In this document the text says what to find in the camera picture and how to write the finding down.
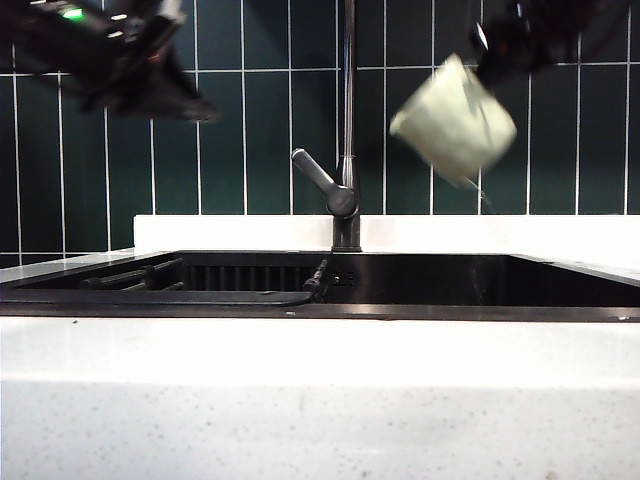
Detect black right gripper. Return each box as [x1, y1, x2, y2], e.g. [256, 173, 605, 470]
[468, 0, 584, 94]

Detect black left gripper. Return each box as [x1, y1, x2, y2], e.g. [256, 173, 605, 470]
[59, 0, 222, 125]

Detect pale green dimpled mug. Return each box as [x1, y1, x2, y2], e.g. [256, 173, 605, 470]
[388, 52, 519, 189]

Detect black sink drain rack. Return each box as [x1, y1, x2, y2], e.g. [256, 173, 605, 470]
[0, 257, 330, 307]

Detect dark metal faucet spout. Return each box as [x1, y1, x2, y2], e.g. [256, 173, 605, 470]
[330, 0, 363, 253]

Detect black kitchen sink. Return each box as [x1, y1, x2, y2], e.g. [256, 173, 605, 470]
[0, 249, 640, 323]

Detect grey faucet lever handle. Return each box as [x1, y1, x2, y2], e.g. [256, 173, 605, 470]
[291, 147, 360, 219]

